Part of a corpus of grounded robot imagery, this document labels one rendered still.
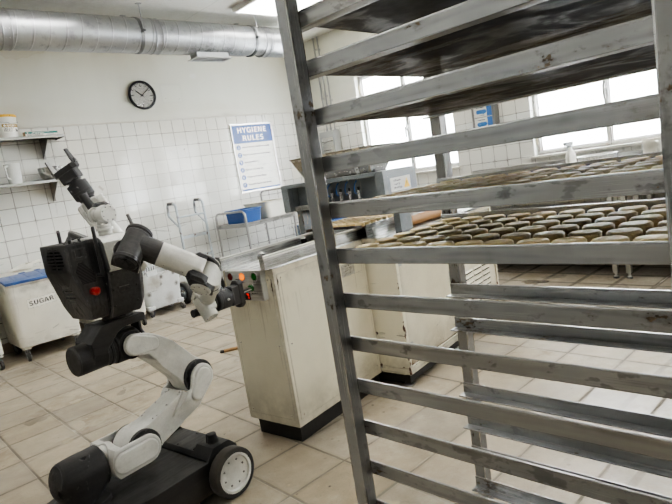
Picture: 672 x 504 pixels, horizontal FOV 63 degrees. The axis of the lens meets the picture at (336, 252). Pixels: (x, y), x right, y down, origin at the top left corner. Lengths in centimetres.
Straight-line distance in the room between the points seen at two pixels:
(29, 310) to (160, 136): 246
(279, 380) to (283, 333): 24
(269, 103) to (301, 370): 549
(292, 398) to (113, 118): 460
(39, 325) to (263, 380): 321
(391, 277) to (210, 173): 442
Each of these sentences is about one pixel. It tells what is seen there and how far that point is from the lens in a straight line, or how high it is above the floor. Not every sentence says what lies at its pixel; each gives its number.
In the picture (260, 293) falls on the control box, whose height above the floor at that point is 74.
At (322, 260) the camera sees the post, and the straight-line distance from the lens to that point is 108.
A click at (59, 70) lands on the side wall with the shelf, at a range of 653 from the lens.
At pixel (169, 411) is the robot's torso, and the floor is 36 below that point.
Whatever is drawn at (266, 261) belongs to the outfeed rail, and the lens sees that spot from 244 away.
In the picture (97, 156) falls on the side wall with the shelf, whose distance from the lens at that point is 645.
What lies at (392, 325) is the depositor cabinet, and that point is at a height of 36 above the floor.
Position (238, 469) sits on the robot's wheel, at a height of 10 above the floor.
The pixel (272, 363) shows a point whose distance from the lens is 263.
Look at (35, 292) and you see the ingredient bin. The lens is 554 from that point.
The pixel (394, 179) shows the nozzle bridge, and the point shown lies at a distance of 292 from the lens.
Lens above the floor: 122
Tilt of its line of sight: 8 degrees down
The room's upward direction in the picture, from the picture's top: 9 degrees counter-clockwise
